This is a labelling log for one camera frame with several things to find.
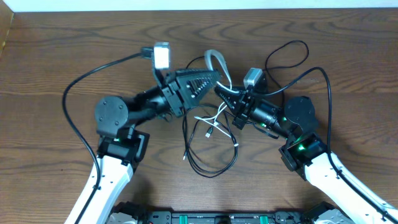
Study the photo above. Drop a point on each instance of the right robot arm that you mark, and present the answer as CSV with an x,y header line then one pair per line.
x,y
306,154

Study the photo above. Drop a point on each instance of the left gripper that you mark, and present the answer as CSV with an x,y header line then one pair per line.
x,y
173,97

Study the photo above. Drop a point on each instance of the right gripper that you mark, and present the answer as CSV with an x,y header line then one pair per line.
x,y
240,103

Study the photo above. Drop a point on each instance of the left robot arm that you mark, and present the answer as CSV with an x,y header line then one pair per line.
x,y
122,147

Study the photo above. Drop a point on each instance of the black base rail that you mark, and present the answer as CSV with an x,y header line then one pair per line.
x,y
137,214

